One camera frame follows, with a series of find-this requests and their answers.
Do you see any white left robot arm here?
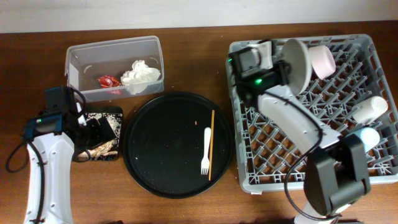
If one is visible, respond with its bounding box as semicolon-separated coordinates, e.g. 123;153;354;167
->
22;113;120;223

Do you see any grey dishwasher rack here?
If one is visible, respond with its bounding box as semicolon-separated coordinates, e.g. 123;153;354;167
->
226;34;397;194

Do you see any black rectangular tray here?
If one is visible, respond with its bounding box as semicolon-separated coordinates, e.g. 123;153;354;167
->
73;105;124;162

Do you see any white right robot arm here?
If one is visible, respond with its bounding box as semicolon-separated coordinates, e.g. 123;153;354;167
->
229;39;371;223

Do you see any spilled rice pile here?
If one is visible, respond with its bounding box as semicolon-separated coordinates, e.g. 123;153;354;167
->
74;112;123;162

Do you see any pink bowl with rice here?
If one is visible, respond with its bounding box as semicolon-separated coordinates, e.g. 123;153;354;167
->
308;45;336;80

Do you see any white cup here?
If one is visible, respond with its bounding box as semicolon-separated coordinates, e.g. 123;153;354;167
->
353;96;388;125

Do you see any white plastic fork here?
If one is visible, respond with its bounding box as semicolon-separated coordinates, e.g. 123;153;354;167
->
201;127;211;175

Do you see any red snack wrapper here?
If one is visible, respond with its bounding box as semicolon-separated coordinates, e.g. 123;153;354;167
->
97;75;121;89

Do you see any wooden chopstick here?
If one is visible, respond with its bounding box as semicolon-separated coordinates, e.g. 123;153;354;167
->
208;110;215;181

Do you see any clear plastic waste bin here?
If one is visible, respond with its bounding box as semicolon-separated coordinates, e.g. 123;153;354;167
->
65;35;164;102

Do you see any white tissue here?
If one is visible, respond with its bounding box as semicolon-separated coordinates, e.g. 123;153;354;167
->
121;60;161;95

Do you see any grey plate with food scraps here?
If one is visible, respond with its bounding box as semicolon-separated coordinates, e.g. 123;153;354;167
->
280;39;312;96

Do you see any light blue cup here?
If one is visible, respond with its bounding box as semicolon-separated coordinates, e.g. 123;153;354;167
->
353;128;381;153

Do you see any round black serving tray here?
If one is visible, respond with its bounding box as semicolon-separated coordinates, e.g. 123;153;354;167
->
123;92;233;198

